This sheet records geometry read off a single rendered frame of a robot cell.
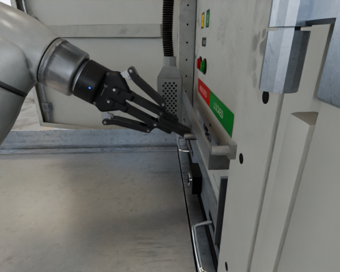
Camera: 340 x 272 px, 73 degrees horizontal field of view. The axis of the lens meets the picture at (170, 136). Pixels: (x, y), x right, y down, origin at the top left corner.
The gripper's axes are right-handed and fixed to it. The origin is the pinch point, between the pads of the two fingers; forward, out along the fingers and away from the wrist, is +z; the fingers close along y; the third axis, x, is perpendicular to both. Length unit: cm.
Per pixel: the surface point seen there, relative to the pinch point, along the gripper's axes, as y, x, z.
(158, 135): 14.1, -28.2, 3.8
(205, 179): 5.9, 4.4, 10.7
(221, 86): -11.9, 6.9, 1.4
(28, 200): 33.1, -0.6, -20.6
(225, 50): -16.7, 7.6, -1.4
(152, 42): -10.6, -39.4, -12.2
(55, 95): 28, -53, -38
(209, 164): -3.3, 19.2, 1.9
